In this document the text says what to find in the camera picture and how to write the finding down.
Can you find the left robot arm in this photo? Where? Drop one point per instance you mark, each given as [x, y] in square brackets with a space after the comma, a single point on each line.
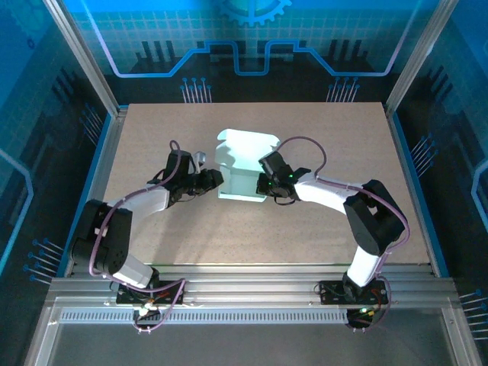
[106, 236]

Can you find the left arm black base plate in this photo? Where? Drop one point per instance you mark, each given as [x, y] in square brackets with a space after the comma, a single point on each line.
[171, 297]

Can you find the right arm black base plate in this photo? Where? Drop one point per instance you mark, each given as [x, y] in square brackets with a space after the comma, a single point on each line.
[331, 293]

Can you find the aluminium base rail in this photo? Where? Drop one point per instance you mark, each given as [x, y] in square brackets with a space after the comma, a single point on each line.
[248, 284]

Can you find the light blue cloth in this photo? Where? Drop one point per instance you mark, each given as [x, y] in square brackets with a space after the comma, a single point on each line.
[244, 152]

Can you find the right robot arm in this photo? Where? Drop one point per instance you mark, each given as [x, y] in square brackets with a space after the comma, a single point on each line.
[373, 225]

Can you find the aluminium frame post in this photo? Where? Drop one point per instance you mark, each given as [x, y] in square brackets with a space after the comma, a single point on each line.
[91, 65]
[419, 57]

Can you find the black base connector module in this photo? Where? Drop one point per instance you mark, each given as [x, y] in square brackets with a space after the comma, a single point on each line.
[146, 314]
[358, 320]

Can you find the aluminium table side rail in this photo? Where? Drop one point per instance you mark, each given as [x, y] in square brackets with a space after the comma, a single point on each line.
[103, 171]
[402, 152]

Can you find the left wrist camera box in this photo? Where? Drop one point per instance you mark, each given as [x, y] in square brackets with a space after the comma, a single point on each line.
[200, 157]

